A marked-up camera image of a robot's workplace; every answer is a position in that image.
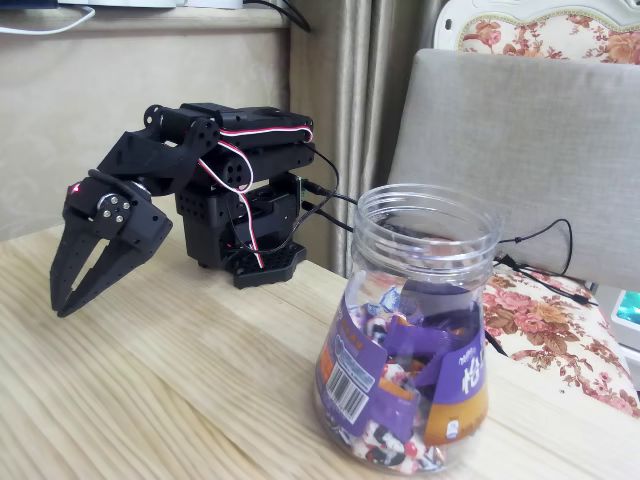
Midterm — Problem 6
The white cable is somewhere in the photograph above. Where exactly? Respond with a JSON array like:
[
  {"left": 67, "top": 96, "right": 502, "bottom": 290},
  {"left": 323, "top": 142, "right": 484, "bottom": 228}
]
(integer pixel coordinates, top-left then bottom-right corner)
[{"left": 0, "top": 5, "right": 96, "bottom": 36}]

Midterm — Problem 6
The clear plastic candy jar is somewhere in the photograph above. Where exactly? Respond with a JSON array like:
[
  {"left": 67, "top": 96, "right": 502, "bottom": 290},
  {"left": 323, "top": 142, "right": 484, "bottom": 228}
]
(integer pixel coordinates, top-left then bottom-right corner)
[{"left": 313, "top": 183, "right": 503, "bottom": 474}]

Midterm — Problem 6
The red white servo wire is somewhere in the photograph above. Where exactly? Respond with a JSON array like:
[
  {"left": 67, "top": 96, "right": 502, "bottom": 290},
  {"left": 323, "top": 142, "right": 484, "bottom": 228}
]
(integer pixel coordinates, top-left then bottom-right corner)
[{"left": 197, "top": 126, "right": 314, "bottom": 269}]

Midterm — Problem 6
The floral seat cushion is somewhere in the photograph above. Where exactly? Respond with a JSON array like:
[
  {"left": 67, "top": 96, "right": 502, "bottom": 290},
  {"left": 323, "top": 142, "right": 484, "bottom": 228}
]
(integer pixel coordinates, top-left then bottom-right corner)
[{"left": 482, "top": 269, "right": 640, "bottom": 419}]

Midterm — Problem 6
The beige curtain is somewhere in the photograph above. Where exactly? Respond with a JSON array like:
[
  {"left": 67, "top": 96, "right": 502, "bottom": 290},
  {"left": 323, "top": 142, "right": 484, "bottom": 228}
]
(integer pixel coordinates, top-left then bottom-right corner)
[{"left": 287, "top": 0, "right": 451, "bottom": 279}]

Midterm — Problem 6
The black cable with barrel plug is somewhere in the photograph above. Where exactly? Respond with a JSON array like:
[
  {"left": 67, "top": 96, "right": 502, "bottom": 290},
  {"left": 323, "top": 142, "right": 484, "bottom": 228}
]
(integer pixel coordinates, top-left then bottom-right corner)
[
  {"left": 303, "top": 180, "right": 360, "bottom": 205},
  {"left": 301, "top": 199, "right": 357, "bottom": 232}
]

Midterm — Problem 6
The white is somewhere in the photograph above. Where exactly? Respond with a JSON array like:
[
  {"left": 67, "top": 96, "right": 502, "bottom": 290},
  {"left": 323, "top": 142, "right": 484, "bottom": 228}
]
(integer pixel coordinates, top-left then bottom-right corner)
[{"left": 366, "top": 422, "right": 422, "bottom": 465}]

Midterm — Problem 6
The black cable with connector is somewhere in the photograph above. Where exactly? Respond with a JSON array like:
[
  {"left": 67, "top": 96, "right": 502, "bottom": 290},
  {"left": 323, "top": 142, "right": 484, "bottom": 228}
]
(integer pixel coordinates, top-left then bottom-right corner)
[{"left": 483, "top": 253, "right": 599, "bottom": 358}]

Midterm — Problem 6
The white power strip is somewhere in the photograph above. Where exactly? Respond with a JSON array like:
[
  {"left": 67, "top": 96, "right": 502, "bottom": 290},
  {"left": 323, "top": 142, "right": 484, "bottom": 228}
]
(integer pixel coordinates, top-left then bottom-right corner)
[{"left": 57, "top": 0, "right": 246, "bottom": 10}]

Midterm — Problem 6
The white ornate floral chair back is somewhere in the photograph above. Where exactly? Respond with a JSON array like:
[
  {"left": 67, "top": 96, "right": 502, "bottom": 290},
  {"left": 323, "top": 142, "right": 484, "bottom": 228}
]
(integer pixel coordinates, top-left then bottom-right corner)
[{"left": 432, "top": 0, "right": 640, "bottom": 66}]

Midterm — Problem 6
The white device with teal screen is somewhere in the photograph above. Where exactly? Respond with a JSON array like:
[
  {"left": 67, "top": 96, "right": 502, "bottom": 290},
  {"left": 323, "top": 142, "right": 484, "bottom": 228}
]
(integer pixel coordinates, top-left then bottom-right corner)
[{"left": 609, "top": 288, "right": 640, "bottom": 352}]

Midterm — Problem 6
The thin black wire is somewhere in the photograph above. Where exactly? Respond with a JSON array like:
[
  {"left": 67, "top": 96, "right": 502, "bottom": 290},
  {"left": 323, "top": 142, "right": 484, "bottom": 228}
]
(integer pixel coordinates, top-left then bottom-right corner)
[{"left": 224, "top": 143, "right": 342, "bottom": 256}]

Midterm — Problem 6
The thin black looped cable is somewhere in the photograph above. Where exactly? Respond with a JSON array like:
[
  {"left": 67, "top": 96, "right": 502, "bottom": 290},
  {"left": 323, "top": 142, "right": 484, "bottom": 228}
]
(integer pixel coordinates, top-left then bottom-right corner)
[{"left": 499, "top": 218, "right": 574, "bottom": 277}]

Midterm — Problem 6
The grey chair backrest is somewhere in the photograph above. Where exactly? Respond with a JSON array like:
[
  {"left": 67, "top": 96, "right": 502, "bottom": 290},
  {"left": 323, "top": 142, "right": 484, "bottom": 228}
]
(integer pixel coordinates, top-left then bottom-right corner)
[{"left": 387, "top": 48, "right": 640, "bottom": 291}]

